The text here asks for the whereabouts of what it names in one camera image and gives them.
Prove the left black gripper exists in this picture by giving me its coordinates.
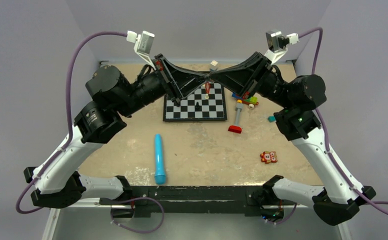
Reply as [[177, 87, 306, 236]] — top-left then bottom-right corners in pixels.
[[116, 52, 209, 118]]

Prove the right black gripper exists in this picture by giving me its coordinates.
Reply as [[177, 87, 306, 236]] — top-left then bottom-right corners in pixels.
[[209, 52, 293, 109]]

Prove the red key tag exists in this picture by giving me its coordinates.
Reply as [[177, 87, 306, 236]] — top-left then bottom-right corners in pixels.
[[204, 82, 210, 94]]

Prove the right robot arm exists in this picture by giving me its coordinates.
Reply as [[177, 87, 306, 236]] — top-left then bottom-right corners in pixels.
[[209, 52, 376, 226]]

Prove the colourful brick toy vehicle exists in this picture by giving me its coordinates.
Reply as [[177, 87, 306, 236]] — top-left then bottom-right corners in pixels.
[[231, 93, 259, 110]]

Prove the black white chessboard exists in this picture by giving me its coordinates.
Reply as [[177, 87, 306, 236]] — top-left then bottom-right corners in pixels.
[[162, 80, 228, 123]]

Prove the white grey cube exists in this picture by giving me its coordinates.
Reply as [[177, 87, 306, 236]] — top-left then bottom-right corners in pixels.
[[209, 60, 219, 72]]

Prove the red toy brick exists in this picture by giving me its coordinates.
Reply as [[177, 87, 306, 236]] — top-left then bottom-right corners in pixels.
[[228, 125, 243, 134]]

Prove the teal toy block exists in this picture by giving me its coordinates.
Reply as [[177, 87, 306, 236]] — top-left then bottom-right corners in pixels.
[[267, 115, 276, 123]]

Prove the red owl toy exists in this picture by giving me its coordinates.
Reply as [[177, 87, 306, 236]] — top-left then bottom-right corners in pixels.
[[260, 151, 278, 164]]

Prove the blue plastic flashlight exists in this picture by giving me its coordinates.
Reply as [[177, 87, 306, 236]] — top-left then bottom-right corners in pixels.
[[154, 134, 167, 185]]

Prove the black base bar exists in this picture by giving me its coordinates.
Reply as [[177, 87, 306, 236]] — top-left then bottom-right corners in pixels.
[[99, 185, 298, 219]]

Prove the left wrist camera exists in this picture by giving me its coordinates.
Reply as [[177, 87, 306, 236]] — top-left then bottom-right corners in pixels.
[[126, 30, 156, 70]]

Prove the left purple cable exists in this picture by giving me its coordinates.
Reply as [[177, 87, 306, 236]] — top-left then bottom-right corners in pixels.
[[15, 31, 165, 234]]

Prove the purple cable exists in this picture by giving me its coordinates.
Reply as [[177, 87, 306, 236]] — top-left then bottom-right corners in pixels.
[[15, 31, 165, 234], [263, 27, 388, 226]]

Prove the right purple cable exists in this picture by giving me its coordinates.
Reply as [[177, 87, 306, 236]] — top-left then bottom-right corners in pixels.
[[263, 27, 388, 226]]

